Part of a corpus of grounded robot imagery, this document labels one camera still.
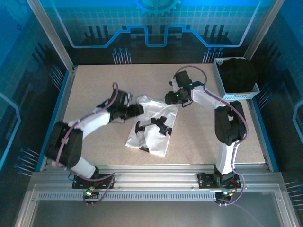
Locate white t-shirt with black print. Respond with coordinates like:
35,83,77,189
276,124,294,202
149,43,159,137
125,94,178,158

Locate grey perforated basket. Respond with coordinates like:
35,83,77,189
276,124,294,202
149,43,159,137
213,57,260,102

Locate black cloth bundle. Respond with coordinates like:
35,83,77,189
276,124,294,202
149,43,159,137
219,57,259,93

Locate small LED circuit board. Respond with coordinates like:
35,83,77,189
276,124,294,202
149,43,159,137
215,190,235,200
82,189,100,199

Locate grey metal framed panel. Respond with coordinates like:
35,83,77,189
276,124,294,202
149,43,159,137
14,189,300,227

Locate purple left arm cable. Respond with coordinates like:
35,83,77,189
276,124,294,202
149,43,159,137
55,82,119,166

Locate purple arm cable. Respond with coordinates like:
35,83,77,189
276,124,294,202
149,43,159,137
55,82,119,166
175,65,249,175

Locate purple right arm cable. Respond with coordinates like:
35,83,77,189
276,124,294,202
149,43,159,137
175,65,249,175

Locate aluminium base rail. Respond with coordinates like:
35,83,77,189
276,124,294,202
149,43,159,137
32,163,282,191

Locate blue aluminium table side rail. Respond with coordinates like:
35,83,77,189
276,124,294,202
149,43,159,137
39,67,78,172
250,97,281,172

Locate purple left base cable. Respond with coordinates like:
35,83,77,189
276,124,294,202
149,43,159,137
68,171,116,207

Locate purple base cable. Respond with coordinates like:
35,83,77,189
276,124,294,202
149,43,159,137
68,171,116,207
216,171,247,208

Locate grey slotted cable duct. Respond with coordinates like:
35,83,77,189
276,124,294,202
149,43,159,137
37,191,237,202

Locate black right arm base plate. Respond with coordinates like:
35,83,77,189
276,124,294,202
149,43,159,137
197,172,245,190

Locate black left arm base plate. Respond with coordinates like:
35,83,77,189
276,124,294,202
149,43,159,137
71,174,116,190

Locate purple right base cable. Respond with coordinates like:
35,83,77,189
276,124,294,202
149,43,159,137
216,171,247,208

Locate aluminium frame post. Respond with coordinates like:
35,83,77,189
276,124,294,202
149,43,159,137
26,0,78,71
243,0,286,64

